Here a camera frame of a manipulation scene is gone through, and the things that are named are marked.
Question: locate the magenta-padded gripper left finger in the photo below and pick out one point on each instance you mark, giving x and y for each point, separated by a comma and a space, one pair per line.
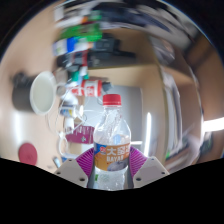
83, 163

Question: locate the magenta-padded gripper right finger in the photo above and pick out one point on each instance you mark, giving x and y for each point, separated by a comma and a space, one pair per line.
137, 163

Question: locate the clear red-capped water bottle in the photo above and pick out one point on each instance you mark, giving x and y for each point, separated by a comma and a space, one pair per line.
111, 133

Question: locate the flat round red coaster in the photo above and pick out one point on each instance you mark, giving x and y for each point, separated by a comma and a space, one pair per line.
27, 154

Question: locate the red and white canister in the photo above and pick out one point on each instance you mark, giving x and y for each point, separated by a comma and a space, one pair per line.
88, 88

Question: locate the black mug white inside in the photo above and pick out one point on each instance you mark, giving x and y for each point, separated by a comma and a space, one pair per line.
43, 93

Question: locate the ceiling light tube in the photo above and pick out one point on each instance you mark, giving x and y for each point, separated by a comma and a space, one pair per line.
215, 124

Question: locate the green box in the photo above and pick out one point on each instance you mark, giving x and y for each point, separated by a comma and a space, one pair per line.
81, 32

